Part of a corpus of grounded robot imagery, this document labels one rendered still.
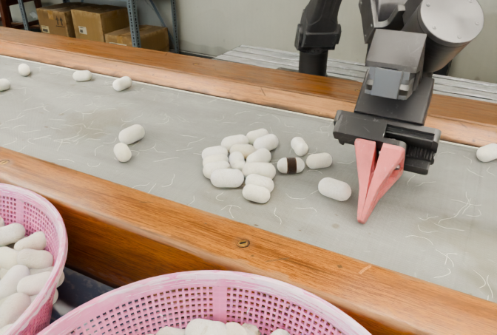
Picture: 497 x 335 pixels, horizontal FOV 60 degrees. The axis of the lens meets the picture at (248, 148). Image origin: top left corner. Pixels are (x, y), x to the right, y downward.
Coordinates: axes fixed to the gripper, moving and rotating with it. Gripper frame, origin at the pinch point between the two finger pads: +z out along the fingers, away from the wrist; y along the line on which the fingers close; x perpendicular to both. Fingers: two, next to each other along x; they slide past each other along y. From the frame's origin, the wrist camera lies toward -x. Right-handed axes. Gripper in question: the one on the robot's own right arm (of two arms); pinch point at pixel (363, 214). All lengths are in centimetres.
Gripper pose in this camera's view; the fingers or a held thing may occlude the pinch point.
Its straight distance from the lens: 45.0
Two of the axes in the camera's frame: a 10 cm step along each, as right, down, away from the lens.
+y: 8.9, 2.3, -3.9
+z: -3.4, 9.0, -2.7
